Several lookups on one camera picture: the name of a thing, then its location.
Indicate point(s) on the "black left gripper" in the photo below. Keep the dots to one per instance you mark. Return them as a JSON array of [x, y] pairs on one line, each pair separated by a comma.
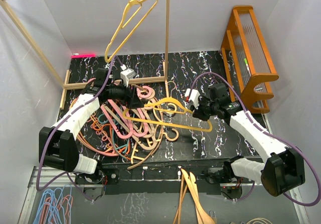
[[131, 98]]

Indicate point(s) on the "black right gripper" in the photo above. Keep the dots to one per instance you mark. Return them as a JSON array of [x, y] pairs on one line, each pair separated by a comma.
[[198, 113]]

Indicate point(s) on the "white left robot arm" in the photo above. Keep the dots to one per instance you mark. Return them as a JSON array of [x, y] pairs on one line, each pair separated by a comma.
[[57, 144]]

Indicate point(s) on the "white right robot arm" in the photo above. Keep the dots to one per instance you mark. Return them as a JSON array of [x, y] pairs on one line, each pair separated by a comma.
[[270, 149]]

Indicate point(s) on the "wooden hangers on floor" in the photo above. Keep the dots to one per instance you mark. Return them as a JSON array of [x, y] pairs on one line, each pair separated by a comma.
[[188, 186]]

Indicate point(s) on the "teal thin hanger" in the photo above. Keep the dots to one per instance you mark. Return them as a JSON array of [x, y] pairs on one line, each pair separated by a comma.
[[118, 141]]

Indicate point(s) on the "orange thin hanger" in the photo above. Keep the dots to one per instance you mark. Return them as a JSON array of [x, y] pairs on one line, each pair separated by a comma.
[[106, 132]]

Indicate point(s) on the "pink tape strip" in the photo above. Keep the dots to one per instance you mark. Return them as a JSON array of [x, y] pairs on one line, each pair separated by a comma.
[[83, 56]]

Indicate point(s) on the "orange wooden shelf rack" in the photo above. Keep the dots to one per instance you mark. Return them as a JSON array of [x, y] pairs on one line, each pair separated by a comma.
[[248, 64]]

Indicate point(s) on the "beige plastic hanger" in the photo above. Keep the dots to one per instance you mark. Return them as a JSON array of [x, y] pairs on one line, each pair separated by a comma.
[[153, 140]]

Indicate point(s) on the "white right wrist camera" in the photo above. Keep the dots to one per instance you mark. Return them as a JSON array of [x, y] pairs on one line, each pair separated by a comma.
[[193, 96]]

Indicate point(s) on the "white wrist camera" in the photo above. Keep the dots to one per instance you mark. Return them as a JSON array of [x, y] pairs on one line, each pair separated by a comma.
[[193, 96], [126, 75]]

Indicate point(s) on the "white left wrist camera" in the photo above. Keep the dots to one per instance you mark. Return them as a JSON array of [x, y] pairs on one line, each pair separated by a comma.
[[126, 75]]

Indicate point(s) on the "wooden clothes rack frame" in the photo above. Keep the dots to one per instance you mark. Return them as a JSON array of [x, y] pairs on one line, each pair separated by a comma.
[[74, 86]]

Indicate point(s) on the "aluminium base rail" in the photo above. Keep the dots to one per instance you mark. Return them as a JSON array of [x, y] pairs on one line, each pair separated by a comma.
[[270, 176]]

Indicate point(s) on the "blue wire hangers pile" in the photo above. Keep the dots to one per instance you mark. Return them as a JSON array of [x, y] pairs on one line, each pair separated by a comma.
[[55, 206]]

